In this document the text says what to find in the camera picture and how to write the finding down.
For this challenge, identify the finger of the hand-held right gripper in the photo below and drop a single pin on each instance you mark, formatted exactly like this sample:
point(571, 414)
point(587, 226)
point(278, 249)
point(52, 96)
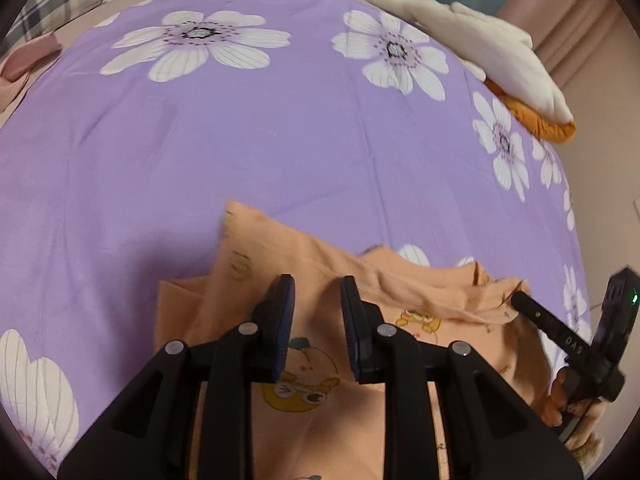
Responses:
point(545, 317)

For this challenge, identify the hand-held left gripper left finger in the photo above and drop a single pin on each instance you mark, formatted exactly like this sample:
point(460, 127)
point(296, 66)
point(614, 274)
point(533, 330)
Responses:
point(284, 325)

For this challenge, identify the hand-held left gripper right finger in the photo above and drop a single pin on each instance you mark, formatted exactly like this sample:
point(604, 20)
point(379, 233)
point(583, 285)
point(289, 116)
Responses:
point(351, 325)

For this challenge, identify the orange printed baby garment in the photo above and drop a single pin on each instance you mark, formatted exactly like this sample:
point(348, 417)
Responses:
point(310, 265)

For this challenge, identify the person's right forearm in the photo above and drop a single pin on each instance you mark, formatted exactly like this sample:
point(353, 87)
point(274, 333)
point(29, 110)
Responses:
point(587, 450)

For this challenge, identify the pink crumpled clothes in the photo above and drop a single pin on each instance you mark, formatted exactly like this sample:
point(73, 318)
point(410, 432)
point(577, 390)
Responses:
point(27, 60)

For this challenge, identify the person's right hand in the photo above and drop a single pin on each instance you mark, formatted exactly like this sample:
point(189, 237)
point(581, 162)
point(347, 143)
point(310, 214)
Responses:
point(552, 407)

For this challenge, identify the purple floral blanket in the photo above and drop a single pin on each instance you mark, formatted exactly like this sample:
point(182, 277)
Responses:
point(200, 135)

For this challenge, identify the white goose plush toy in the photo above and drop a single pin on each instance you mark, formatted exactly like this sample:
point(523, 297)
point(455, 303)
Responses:
point(500, 55)

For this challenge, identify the pink curtain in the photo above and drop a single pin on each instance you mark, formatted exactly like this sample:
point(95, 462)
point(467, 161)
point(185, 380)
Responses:
point(590, 35)

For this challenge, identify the grey plaid pillow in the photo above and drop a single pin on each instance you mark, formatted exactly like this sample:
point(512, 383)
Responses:
point(60, 0)

